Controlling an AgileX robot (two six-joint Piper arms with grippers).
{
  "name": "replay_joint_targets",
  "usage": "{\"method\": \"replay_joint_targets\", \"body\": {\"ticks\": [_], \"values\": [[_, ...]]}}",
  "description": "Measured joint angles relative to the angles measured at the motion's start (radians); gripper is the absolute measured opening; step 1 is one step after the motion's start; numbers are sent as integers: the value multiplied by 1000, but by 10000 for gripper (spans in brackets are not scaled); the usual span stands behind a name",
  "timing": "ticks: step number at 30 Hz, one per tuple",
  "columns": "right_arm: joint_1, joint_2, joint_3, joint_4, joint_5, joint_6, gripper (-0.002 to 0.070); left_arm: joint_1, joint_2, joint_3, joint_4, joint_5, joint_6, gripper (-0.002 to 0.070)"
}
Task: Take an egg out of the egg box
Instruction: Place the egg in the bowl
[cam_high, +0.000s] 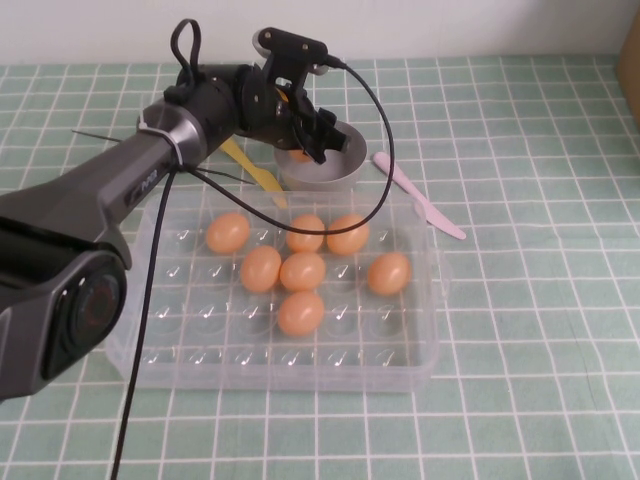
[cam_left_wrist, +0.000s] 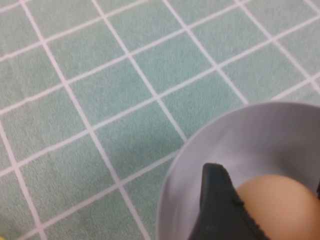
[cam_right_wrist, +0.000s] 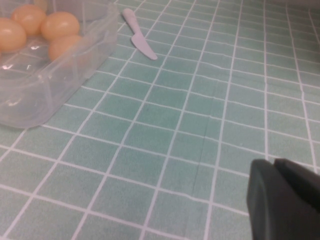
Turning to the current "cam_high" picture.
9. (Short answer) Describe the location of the clear plastic egg box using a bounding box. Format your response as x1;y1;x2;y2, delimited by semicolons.
104;192;454;396

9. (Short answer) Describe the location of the brown cardboard box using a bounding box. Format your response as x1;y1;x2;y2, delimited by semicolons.
615;0;640;131

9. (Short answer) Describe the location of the long black camera cable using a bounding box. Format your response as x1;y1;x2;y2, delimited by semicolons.
109;54;396;480

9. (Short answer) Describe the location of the grey plastic bowl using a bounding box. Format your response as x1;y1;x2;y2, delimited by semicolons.
273;119;369;192

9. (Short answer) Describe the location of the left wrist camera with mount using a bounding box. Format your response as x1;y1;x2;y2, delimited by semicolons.
251;27;331;77

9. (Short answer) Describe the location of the yellow plastic knife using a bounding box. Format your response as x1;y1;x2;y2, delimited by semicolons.
221;141;289;209

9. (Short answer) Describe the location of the green checked tablecloth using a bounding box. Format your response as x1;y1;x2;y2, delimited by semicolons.
0;53;640;480

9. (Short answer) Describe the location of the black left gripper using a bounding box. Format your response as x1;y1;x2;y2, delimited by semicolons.
232;64;349;166

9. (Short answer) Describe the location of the black looped wrist cable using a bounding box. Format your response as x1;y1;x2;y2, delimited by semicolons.
170;18;204;89

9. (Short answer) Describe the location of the pink plastic knife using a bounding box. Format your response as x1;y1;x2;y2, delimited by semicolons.
372;152;467;242

